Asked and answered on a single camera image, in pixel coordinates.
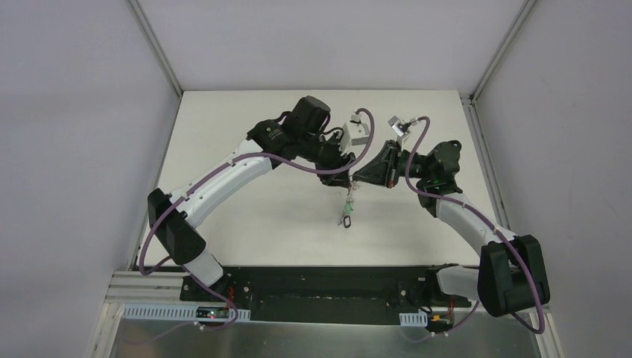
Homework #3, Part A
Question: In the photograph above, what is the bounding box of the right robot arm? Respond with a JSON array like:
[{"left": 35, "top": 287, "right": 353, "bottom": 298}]
[{"left": 353, "top": 140, "right": 550, "bottom": 317}]

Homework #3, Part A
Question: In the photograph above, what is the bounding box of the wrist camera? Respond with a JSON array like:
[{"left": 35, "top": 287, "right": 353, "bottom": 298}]
[
  {"left": 339, "top": 121, "right": 370, "bottom": 153},
  {"left": 388, "top": 116, "right": 418, "bottom": 137}
]

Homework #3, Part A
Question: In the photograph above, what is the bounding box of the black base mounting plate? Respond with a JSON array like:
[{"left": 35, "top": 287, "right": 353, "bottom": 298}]
[{"left": 211, "top": 266, "right": 471, "bottom": 325}]

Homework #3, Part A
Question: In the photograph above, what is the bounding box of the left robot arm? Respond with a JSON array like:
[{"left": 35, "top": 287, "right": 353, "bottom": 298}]
[{"left": 139, "top": 95, "right": 372, "bottom": 302}]

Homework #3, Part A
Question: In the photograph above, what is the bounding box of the white slotted cable duct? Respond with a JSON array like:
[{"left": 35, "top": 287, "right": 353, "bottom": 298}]
[{"left": 122, "top": 304, "right": 429, "bottom": 328}]

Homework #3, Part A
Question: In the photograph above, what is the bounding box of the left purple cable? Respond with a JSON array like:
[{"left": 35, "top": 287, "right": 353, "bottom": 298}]
[{"left": 118, "top": 107, "right": 375, "bottom": 346}]

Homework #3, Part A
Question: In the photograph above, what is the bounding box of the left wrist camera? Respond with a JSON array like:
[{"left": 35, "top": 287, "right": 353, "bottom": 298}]
[{"left": 339, "top": 121, "right": 370, "bottom": 153}]

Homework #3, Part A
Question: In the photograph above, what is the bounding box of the aluminium frame rail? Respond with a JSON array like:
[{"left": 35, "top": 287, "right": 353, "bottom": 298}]
[{"left": 105, "top": 271, "right": 184, "bottom": 303}]

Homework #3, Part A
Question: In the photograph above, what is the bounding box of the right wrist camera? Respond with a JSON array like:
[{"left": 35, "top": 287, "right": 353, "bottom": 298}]
[{"left": 388, "top": 116, "right": 418, "bottom": 137}]

